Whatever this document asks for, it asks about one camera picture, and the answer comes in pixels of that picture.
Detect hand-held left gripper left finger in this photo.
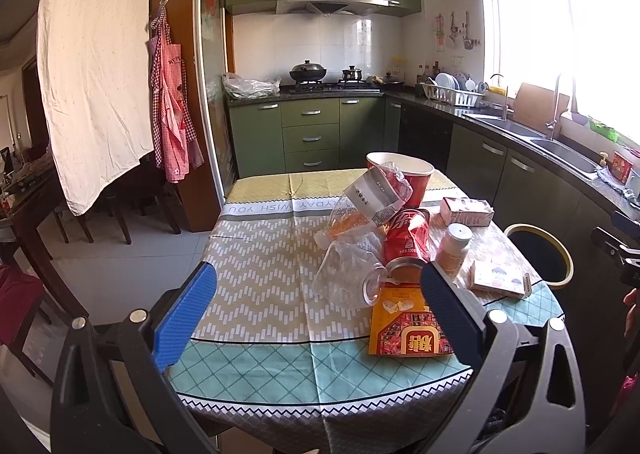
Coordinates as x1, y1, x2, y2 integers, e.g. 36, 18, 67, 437
49, 261, 221, 454

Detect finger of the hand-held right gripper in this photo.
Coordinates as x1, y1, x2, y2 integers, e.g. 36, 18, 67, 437
611, 210, 640, 235
591, 228, 633, 265

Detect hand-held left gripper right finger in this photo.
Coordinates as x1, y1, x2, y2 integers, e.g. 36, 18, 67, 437
419, 261, 587, 454

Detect orange printed box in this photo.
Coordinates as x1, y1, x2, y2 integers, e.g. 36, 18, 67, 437
368, 282, 456, 357

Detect white capped bottle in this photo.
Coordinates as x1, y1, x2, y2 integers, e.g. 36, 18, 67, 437
434, 223, 472, 280

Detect yellow rimmed trash bin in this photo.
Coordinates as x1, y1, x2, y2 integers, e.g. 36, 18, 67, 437
504, 223, 574, 290

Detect red soda can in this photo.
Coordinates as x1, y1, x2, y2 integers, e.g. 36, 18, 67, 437
382, 207, 432, 283

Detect clear plastic cup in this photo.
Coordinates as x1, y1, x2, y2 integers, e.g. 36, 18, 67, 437
312, 240, 390, 307

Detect person's right hand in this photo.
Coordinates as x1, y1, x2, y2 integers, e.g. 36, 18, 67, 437
623, 286, 640, 337

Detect red box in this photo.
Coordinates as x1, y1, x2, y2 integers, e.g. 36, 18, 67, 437
612, 150, 640, 185

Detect small pastel box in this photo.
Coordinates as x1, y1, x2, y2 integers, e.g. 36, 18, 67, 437
469, 261, 533, 299

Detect steel double sink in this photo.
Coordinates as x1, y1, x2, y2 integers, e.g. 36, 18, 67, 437
467, 111, 598, 175

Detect green sink base cabinet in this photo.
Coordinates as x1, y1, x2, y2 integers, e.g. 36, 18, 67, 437
397, 101, 640, 295

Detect beige patterned tablecloth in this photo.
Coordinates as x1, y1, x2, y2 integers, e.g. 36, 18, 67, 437
192, 168, 543, 342

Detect dark wooden chair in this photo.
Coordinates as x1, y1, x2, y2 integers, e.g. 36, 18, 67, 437
145, 159, 183, 235
107, 184, 133, 245

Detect red paper bucket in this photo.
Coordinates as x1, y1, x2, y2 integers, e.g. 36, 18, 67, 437
366, 152, 435, 210

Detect tall steel faucet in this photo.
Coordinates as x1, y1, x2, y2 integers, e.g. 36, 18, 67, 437
545, 74, 563, 141

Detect clear plastic bottle with label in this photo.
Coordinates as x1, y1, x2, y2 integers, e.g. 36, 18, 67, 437
315, 161, 415, 245

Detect wooden cutting board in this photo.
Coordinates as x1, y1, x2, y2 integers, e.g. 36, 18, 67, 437
512, 82, 571, 135

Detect dark red cloth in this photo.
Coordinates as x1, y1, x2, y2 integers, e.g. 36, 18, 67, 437
0, 264, 48, 340

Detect short steel faucet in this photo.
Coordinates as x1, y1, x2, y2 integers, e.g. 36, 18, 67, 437
490, 74, 513, 120

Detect dark wooden dining table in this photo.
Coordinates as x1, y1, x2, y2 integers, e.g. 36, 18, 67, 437
0, 169, 91, 315

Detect dark stone countertop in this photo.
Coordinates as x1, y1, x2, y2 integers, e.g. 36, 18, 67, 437
225, 84, 640, 225

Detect red checkered apron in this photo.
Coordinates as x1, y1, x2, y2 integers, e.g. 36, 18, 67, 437
147, 6, 203, 184

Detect bright window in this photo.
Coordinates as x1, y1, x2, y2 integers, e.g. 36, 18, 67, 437
480, 0, 640, 155

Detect metal dish rack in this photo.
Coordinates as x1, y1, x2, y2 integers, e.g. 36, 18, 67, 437
419, 81, 487, 107

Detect stack of white plates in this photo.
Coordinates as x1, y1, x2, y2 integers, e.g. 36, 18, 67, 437
435, 72, 466, 91

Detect clear plastic bag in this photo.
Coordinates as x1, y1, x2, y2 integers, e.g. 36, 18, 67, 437
221, 73, 282, 99

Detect hanging kitchen utensils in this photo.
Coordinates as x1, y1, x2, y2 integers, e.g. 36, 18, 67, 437
432, 9, 476, 52

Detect sliding glass door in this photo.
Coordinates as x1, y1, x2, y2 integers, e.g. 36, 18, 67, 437
192, 0, 238, 215

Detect gas stove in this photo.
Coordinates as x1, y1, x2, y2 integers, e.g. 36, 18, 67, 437
287, 79, 383, 95

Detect white hanging sheet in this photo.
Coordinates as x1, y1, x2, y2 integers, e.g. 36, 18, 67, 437
36, 0, 157, 217

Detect black lidded wok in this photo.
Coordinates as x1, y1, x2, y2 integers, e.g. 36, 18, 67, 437
289, 60, 328, 82

